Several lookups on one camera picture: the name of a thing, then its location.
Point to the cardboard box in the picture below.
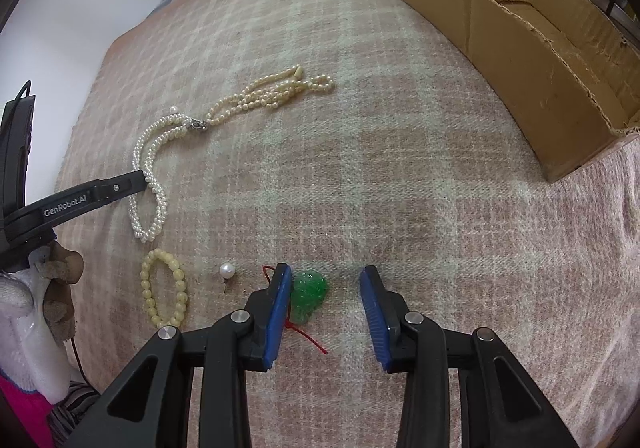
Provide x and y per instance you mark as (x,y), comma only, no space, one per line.
(500,42)

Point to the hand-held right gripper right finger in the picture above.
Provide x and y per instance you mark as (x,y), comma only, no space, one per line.
(375,323)

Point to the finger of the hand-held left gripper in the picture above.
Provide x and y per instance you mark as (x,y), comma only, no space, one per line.
(125,186)

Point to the person's left hand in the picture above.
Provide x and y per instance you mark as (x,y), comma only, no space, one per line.
(20,318)

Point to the pearl earring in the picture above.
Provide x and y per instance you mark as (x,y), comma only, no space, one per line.
(227,271)

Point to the pink garment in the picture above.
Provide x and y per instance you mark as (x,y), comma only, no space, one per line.
(20,413)

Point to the striped cloth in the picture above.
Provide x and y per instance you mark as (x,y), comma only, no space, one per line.
(70,418)

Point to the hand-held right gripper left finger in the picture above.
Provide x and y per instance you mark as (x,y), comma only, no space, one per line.
(277,318)

